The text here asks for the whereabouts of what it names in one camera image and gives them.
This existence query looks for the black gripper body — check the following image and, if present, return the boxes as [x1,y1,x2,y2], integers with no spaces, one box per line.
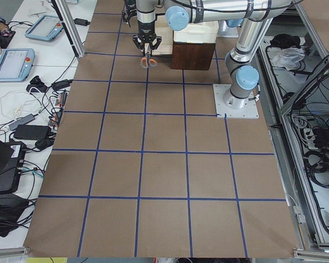
[137,23,157,51]
[124,0,137,16]

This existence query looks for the wooden drawer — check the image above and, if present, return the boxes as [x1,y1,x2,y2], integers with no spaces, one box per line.
[152,17,173,55]

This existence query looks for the orange grey scissors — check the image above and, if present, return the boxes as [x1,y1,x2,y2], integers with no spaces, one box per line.
[140,46,157,68]

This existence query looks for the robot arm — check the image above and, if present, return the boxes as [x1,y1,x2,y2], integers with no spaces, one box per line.
[122,1,294,76]

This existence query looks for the dark wooden cabinet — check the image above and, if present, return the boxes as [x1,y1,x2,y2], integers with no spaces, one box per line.
[171,42,215,71]

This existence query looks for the black power adapter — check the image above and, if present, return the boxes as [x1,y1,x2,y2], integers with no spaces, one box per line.
[73,18,90,26]

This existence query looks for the white plastic bin top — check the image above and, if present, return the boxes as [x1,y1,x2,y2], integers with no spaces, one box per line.
[173,21,219,44]

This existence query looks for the upper teach pendant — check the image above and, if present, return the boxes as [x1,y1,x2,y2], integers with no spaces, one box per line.
[25,15,63,42]

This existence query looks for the teach pendant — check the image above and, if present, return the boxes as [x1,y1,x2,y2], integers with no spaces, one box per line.
[0,48,35,82]
[25,15,63,42]

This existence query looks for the lower teach pendant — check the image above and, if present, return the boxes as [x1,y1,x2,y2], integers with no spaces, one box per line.
[0,48,35,82]

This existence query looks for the white crumpled cloth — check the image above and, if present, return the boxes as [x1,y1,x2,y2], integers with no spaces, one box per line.
[271,47,305,71]

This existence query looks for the black power brick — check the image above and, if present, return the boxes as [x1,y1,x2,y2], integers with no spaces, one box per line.
[13,125,52,140]

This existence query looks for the black laptop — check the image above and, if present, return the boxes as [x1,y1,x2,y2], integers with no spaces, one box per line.
[0,141,26,195]

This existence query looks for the aluminium frame post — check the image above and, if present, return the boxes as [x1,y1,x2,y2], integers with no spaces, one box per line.
[52,0,85,59]

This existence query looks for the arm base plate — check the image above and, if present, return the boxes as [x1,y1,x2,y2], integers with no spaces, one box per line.
[213,84,259,119]

